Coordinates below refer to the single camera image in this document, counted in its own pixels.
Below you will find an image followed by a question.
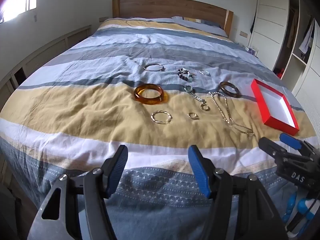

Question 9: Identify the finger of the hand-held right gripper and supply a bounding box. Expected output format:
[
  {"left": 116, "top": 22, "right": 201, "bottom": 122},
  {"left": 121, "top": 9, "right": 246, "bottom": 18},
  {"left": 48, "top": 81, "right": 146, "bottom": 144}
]
[
  {"left": 279, "top": 133, "right": 313, "bottom": 155},
  {"left": 258, "top": 137, "right": 288, "bottom": 163}
]

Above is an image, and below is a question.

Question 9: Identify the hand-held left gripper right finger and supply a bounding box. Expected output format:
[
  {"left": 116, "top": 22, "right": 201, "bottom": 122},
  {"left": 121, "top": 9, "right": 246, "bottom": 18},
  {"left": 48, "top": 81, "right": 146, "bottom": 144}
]
[{"left": 188, "top": 144, "right": 287, "bottom": 240}]

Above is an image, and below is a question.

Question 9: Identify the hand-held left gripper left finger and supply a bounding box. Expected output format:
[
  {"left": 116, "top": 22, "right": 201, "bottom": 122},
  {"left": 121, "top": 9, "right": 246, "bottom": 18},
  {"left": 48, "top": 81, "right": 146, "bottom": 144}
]
[{"left": 27, "top": 144, "right": 129, "bottom": 240}]

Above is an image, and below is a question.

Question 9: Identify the red cardboard box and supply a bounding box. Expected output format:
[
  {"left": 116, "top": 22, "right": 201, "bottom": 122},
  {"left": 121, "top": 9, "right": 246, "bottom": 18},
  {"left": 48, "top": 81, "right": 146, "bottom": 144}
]
[{"left": 251, "top": 79, "right": 300, "bottom": 136}]

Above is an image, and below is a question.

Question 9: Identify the gold chain necklace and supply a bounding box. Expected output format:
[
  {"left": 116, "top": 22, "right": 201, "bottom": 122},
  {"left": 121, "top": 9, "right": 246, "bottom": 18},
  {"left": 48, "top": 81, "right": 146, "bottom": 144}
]
[{"left": 209, "top": 92, "right": 255, "bottom": 137}]

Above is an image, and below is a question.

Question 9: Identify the dark brown bangle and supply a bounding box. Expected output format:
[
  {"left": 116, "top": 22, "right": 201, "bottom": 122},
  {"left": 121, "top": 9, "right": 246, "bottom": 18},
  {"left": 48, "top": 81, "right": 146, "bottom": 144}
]
[{"left": 218, "top": 81, "right": 242, "bottom": 98}]

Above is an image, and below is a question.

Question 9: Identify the amber resin bangle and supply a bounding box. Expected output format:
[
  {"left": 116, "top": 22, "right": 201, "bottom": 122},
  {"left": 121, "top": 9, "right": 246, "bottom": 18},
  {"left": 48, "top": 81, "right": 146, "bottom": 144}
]
[{"left": 134, "top": 83, "right": 168, "bottom": 104}]

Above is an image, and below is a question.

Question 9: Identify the person's right hand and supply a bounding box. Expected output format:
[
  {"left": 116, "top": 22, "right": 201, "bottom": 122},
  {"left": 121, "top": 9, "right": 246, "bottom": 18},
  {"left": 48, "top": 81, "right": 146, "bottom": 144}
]
[{"left": 282, "top": 190, "right": 320, "bottom": 230}]

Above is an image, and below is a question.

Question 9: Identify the twisted gold bangle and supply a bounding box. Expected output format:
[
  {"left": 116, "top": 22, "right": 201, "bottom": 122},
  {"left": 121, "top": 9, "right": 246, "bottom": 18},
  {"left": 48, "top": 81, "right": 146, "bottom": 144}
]
[{"left": 151, "top": 110, "right": 172, "bottom": 125}]

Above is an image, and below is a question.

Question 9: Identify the striped duvet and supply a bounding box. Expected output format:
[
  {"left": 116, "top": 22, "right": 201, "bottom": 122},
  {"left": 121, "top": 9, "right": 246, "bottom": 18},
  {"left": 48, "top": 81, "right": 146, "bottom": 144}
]
[{"left": 0, "top": 17, "right": 315, "bottom": 240}]

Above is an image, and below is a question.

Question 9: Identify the silver wristwatch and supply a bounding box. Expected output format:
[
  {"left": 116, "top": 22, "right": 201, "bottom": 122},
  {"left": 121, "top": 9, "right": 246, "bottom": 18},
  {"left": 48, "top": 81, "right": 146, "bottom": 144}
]
[{"left": 184, "top": 85, "right": 207, "bottom": 103}]

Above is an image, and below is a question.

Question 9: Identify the striped hanging shirt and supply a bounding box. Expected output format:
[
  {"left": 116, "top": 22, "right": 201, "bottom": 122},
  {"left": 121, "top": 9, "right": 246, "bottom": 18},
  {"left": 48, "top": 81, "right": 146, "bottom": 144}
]
[{"left": 299, "top": 17, "right": 315, "bottom": 55}]

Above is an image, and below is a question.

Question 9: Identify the thin silver bangle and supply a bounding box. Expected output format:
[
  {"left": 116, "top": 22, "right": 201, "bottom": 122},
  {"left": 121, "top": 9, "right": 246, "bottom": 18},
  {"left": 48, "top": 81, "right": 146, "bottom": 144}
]
[{"left": 144, "top": 64, "right": 165, "bottom": 72}]

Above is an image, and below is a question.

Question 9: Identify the brown hanging garment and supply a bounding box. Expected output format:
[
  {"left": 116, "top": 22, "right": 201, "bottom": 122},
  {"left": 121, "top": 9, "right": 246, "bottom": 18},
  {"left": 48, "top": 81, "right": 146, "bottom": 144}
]
[{"left": 285, "top": 7, "right": 299, "bottom": 48}]

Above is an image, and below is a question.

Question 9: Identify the white wardrobe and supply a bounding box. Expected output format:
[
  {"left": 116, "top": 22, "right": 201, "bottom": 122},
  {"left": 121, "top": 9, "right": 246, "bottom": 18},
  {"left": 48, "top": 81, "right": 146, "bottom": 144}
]
[{"left": 247, "top": 0, "right": 320, "bottom": 100}]

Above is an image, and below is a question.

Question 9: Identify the white slatted cabinet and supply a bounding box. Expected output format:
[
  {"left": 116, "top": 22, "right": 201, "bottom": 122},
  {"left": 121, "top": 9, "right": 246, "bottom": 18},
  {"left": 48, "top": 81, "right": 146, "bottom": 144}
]
[{"left": 0, "top": 25, "right": 92, "bottom": 90}]

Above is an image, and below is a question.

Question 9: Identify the blue pillow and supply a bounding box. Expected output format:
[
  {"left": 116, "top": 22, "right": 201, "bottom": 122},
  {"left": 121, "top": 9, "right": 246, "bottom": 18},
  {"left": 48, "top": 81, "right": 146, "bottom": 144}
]
[{"left": 172, "top": 16, "right": 229, "bottom": 37}]

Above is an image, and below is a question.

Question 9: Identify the wooden headboard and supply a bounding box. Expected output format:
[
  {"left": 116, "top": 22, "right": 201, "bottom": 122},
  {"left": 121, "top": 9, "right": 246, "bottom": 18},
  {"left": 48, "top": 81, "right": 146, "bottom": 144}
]
[{"left": 112, "top": 0, "right": 234, "bottom": 37}]

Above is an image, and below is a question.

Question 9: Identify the black cable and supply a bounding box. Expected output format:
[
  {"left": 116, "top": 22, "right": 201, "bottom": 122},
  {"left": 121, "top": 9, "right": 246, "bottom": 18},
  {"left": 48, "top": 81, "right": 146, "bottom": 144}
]
[{"left": 287, "top": 195, "right": 320, "bottom": 233}]

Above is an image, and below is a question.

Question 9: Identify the dark beaded bracelet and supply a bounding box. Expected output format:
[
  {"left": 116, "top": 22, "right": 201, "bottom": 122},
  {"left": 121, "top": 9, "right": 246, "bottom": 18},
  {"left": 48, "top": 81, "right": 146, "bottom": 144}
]
[{"left": 177, "top": 67, "right": 195, "bottom": 82}]

